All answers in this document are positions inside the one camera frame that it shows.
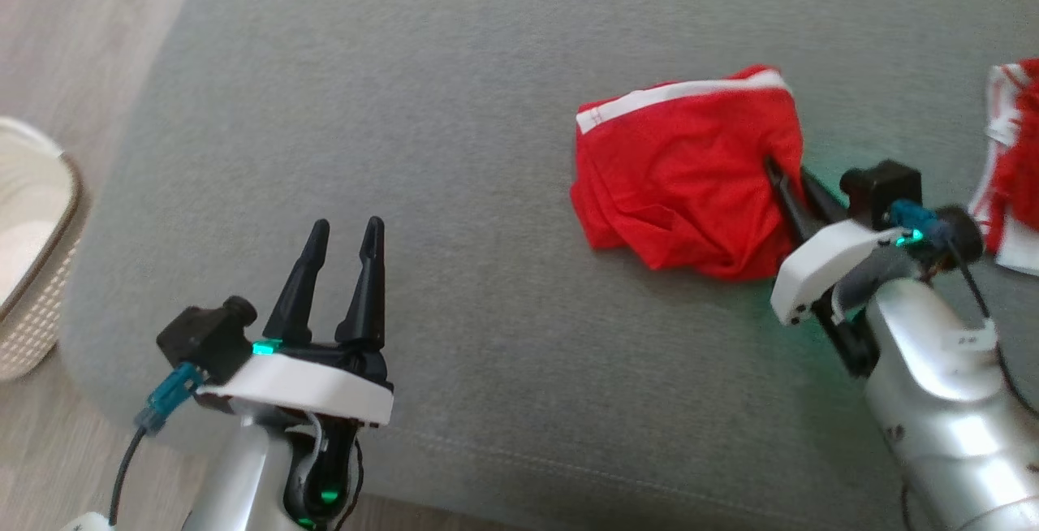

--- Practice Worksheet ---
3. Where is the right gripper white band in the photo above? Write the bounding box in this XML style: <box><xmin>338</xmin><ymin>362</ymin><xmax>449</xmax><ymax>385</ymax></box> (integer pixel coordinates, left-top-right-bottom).
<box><xmin>763</xmin><ymin>156</ymin><xmax>912</xmax><ymax>327</ymax></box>

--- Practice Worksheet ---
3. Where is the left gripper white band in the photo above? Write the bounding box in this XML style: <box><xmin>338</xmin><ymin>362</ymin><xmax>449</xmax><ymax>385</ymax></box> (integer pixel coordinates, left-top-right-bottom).
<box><xmin>195</xmin><ymin>216</ymin><xmax>396</xmax><ymax>428</ymax></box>

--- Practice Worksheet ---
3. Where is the red jersey with white numbers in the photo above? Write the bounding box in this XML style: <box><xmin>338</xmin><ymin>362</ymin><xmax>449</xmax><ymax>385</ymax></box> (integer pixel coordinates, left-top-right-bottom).
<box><xmin>570</xmin><ymin>64</ymin><xmax>806</xmax><ymax>282</ymax></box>

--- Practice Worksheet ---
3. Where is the red jersey with black letters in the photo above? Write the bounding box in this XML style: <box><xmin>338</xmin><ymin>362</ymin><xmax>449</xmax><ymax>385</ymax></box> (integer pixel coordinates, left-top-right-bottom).
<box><xmin>970</xmin><ymin>58</ymin><xmax>1039</xmax><ymax>276</ymax></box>

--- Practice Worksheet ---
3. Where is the grey fabric sofa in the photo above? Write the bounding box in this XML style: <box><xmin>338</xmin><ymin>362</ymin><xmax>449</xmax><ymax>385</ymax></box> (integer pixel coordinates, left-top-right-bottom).
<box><xmin>61</xmin><ymin>0</ymin><xmax>1039</xmax><ymax>531</ymax></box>

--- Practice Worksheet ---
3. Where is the white woven laundry basket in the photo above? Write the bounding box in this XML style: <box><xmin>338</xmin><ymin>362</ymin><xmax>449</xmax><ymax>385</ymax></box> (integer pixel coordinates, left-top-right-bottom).
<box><xmin>0</xmin><ymin>117</ymin><xmax>84</xmax><ymax>382</ymax></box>

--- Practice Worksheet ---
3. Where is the right black cable blue connector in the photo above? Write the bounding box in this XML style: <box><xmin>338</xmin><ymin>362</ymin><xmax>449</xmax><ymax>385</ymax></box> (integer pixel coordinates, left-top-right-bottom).
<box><xmin>889</xmin><ymin>200</ymin><xmax>1039</xmax><ymax>418</ymax></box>

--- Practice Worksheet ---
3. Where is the white label on right cable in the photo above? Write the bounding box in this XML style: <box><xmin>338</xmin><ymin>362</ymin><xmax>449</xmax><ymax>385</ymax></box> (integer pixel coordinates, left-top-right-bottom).
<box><xmin>942</xmin><ymin>322</ymin><xmax>998</xmax><ymax>355</ymax></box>

